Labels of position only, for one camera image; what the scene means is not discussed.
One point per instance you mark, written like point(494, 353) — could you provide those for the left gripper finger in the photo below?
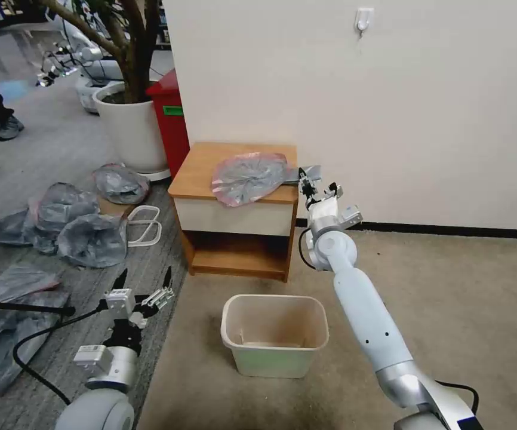
point(160, 299)
point(119, 281)

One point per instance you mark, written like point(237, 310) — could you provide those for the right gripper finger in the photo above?
point(305, 180)
point(333, 190)

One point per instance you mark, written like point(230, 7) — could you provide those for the grey pink garbage bag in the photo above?
point(247, 179)

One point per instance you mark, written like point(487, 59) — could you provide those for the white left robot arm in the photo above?
point(106, 405)

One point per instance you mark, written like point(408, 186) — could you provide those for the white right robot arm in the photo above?
point(366, 313)

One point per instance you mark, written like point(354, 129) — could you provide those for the crumpled grey garbage bag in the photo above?
point(19, 230)
point(93, 239)
point(63, 201)
point(119, 183)

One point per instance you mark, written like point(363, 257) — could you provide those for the beige plastic trash can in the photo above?
point(276, 354)

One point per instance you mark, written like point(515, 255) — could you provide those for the wooden bedside table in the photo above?
point(236, 224)

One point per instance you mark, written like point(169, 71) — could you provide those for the black pole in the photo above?
point(16, 307)

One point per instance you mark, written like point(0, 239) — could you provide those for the white pot saucer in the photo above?
point(155, 174)

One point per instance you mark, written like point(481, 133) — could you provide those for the red plastic bin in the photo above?
point(171, 125)

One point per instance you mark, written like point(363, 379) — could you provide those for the white plant pot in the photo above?
point(131, 130)

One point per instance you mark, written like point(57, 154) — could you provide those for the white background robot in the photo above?
point(93, 67)

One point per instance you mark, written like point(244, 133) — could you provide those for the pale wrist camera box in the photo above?
point(119, 301)

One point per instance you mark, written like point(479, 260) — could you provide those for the white wall hook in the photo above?
point(363, 20)

